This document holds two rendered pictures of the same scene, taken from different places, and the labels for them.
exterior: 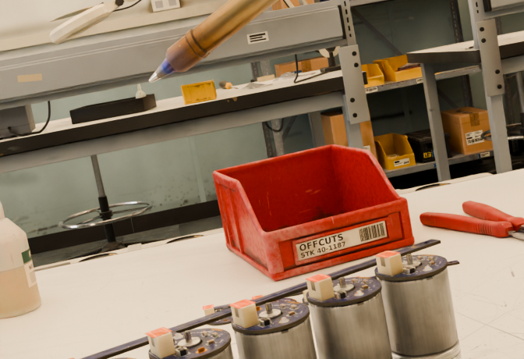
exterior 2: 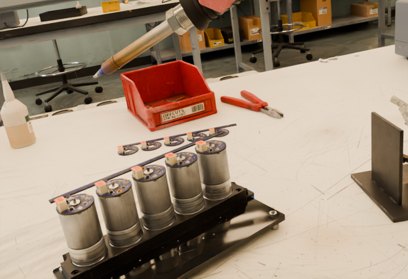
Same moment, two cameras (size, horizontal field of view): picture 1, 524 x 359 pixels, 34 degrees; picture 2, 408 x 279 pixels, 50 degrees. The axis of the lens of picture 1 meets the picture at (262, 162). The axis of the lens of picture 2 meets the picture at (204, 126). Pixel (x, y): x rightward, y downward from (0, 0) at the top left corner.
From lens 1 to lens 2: 0.06 m
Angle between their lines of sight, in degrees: 14
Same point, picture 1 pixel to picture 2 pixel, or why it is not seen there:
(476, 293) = (242, 142)
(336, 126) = not seen: hidden behind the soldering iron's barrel
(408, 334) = (208, 176)
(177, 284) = (104, 131)
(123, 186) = (70, 53)
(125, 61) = not seen: outside the picture
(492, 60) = not seen: outside the picture
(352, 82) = not seen: hidden behind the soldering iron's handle
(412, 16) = not seen: outside the picture
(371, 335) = (192, 179)
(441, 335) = (222, 176)
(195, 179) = (109, 50)
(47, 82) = not seen: outside the picture
